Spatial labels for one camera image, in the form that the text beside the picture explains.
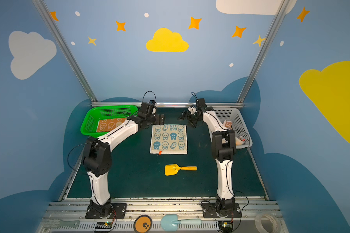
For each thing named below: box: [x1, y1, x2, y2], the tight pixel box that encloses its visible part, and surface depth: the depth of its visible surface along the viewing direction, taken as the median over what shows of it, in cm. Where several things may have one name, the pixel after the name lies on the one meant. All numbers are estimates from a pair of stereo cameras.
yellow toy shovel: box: [164, 163, 198, 176], surface depth 90 cm
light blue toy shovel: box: [160, 214, 202, 233], surface depth 72 cm
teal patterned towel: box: [149, 124, 188, 155], surface depth 106 cm
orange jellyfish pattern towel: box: [96, 117, 128, 133], surface depth 112 cm
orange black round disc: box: [133, 214, 153, 233], surface depth 72 cm
